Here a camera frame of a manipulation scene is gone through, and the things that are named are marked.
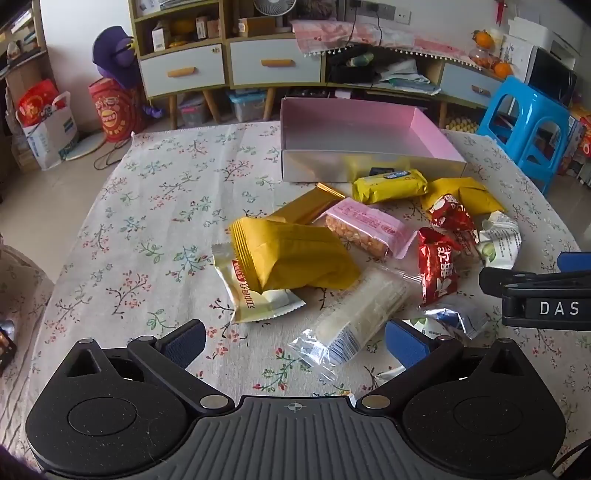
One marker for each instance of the blue plastic stool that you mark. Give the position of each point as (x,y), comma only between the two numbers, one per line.
(521,90)

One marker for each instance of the yellow object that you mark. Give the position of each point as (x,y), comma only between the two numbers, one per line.
(180,32)

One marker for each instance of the clear storage box blue lid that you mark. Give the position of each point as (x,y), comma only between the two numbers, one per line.
(247,106)

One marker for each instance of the white paper bag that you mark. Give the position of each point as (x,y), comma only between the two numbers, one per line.
(48,138)

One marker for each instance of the small white desk fan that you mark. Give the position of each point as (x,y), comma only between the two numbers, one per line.
(274,7)

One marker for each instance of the pink cardboard box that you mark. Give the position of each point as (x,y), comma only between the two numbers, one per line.
(351,124)

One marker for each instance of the shelf rack with books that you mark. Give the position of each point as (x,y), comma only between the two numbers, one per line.
(21,32)

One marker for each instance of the stack of white papers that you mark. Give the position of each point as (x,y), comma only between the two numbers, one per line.
(406,78)

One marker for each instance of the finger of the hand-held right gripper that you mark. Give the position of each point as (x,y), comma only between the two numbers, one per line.
(575,262)
(491,281)

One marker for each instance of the small silver snack packet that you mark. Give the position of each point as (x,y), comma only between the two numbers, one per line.
(457,318)

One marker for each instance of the green bottle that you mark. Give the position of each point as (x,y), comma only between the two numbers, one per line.
(362,60)

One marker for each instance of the round white base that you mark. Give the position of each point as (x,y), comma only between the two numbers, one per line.
(87,147)

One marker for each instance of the red printed bag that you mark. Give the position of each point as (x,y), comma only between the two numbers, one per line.
(113,115)

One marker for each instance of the yellow egg tray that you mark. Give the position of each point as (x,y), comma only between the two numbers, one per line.
(461,124)

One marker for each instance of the black bag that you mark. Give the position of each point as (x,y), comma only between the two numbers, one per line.
(348,74)

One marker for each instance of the red gift bag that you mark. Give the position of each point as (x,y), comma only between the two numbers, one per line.
(37,104)

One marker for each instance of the framed cat picture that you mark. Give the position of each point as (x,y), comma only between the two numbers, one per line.
(314,8)

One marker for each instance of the purple plush toy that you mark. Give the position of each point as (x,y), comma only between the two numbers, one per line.
(113,50)

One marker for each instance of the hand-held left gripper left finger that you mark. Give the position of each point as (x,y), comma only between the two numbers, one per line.
(184,344)

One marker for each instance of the yellow snack packet blue label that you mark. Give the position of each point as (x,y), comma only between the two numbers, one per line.
(388,187)

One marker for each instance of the white green snack packet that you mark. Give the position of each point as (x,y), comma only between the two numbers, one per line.
(501,244)

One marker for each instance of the pink peanut snack packet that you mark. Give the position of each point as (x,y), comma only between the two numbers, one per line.
(364,226)

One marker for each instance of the tall wooden shelf cabinet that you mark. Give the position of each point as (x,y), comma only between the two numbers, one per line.
(138,27)

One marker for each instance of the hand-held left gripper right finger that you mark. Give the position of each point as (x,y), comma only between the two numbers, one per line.
(406,344)

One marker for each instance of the cream snack packet red label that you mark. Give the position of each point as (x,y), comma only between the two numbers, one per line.
(249,300)

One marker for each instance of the white box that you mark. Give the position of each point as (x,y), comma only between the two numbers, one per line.
(549,34)

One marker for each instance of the red hanging ornament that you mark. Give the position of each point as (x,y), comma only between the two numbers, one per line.
(501,11)

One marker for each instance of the pink cloth with tassels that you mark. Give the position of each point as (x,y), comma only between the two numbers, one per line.
(351,34)

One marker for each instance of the long wooden TV stand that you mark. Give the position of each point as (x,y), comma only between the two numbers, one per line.
(325,69)

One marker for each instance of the floral tablecloth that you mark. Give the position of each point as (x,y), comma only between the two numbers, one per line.
(161,207)

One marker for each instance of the orange snack cartons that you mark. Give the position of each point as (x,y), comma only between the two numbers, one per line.
(581,138)

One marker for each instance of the orange fruit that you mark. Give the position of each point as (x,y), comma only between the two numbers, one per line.
(502,69)
(483,39)

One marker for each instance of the jar of small oranges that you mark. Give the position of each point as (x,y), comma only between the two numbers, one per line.
(480,56)

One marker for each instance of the gold snack packet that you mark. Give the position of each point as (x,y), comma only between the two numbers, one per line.
(304,203)

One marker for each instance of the plain yellow snack packet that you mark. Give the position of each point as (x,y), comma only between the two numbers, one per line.
(475,196)

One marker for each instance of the black microwave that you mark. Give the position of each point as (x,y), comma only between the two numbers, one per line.
(551,78)

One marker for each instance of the small clear storage box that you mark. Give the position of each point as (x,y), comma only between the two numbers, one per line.
(194,113)

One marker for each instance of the large yellow snack packet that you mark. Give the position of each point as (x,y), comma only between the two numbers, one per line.
(295,254)

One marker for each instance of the small white carton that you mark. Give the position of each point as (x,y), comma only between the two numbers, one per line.
(159,39)

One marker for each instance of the clear rice cracker packet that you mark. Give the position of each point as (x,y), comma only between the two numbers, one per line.
(351,314)

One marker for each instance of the wall socket strip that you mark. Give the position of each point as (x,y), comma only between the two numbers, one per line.
(401,16)

